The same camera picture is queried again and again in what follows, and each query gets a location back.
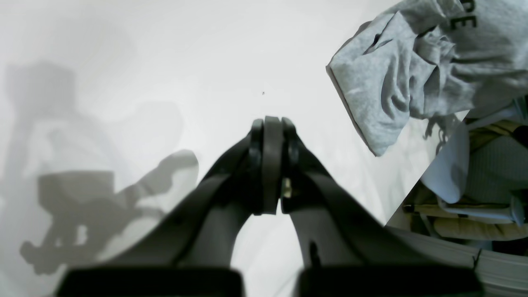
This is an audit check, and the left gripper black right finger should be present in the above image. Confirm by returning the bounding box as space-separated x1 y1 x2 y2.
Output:
281 117 483 297

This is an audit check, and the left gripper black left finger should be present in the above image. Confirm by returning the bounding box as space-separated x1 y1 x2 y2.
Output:
55 120 264 297

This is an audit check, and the grey t-shirt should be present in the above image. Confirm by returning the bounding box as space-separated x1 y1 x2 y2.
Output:
329 0 527 156

